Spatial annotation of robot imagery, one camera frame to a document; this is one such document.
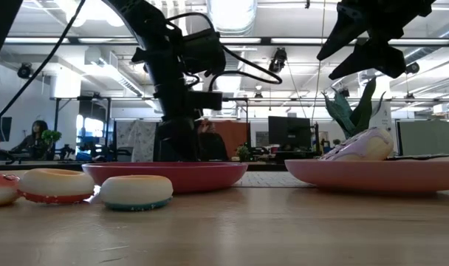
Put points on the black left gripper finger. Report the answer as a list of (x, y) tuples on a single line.
[(190, 142), (170, 142)]

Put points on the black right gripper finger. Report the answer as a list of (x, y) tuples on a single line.
[(344, 33), (379, 57)]

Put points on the cream donut teal icing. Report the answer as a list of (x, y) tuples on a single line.
[(136, 190)]

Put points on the large purple iced donut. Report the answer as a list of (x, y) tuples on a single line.
[(361, 147)]

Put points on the cream donut red icing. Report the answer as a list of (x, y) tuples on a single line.
[(56, 183)]

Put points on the red iced donut with dots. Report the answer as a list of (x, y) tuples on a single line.
[(1, 190)]

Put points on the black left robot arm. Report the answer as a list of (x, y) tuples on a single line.
[(136, 18)]

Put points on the person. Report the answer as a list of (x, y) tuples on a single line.
[(34, 138), (213, 146)]

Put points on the white patterned curtain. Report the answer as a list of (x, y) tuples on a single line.
[(136, 140)]

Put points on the black ceiling spotlight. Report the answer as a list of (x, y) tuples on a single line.
[(277, 62), (24, 70), (412, 68)]

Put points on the red plate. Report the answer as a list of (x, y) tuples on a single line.
[(165, 177)]

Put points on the orange partition panel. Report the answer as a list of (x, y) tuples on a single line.
[(235, 134)]

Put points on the small potted plant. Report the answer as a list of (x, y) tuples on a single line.
[(243, 152)]

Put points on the green snake plant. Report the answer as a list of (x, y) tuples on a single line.
[(361, 111)]

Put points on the white column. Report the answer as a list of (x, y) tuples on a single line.
[(384, 116)]

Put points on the white woven table mat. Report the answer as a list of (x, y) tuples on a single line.
[(272, 179)]

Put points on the grey green partition panel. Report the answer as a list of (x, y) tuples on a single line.
[(429, 138)]

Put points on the black computer monitor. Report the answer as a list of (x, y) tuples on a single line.
[(289, 133)]

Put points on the dark flat object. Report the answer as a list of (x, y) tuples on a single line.
[(420, 157)]

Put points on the pink plate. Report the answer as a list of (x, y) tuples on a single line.
[(376, 175)]

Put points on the small green bushy plant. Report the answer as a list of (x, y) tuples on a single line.
[(51, 136)]

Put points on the black background table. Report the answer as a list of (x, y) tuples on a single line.
[(32, 165)]

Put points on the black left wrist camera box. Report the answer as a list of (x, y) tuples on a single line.
[(204, 51)]

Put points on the silver round ventilation duct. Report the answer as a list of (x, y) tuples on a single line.
[(232, 14)]

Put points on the dark wall screen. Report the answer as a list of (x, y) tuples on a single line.
[(3, 127)]

